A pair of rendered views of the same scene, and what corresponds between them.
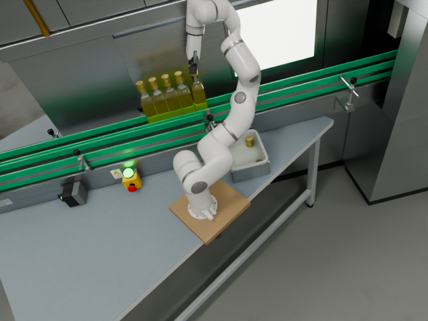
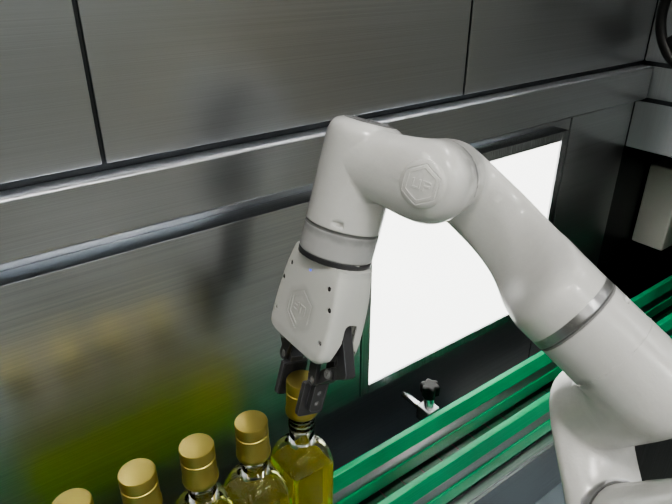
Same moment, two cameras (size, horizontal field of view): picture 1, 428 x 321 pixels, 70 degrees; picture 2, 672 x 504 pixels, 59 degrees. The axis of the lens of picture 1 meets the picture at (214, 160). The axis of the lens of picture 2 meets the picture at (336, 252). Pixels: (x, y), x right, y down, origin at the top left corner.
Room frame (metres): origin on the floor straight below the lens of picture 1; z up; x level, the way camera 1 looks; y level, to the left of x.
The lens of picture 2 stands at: (0.79, 0.26, 1.59)
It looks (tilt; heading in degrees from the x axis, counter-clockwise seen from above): 27 degrees down; 322
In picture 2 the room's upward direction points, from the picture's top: straight up
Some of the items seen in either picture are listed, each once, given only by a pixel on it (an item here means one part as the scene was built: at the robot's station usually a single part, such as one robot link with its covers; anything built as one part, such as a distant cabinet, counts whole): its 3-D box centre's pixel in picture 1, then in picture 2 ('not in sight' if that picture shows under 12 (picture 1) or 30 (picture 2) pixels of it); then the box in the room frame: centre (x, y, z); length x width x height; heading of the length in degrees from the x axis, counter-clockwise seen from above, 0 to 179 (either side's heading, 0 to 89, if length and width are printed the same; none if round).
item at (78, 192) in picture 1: (74, 194); not in sight; (1.02, 0.68, 0.79); 0.08 x 0.08 x 0.08; 89
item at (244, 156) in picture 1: (244, 154); not in sight; (0.98, -0.15, 0.80); 0.22 x 0.17 x 0.09; 179
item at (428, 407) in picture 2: not in sight; (417, 410); (1.28, -0.28, 0.94); 0.07 x 0.04 x 0.13; 179
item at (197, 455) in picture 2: (166, 80); (198, 461); (1.21, 0.11, 1.14); 0.04 x 0.04 x 0.04
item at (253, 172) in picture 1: (243, 151); not in sight; (1.01, -0.15, 0.79); 0.27 x 0.17 x 0.08; 179
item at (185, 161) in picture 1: (190, 172); not in sight; (0.76, 0.09, 1.01); 0.13 x 0.10 x 0.16; 13
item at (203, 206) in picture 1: (200, 198); not in sight; (0.76, 0.09, 0.85); 0.16 x 0.13 x 0.15; 25
